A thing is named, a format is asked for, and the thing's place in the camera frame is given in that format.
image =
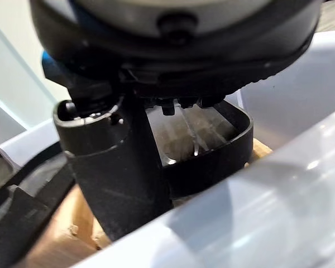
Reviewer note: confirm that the translucent plastic storage box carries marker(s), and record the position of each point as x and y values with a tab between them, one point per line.
262	212

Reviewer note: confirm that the black sole-shaped tray part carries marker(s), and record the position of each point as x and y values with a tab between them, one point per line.
212	167
42	173
14	223

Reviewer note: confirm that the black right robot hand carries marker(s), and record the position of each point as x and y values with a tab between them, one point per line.
120	167

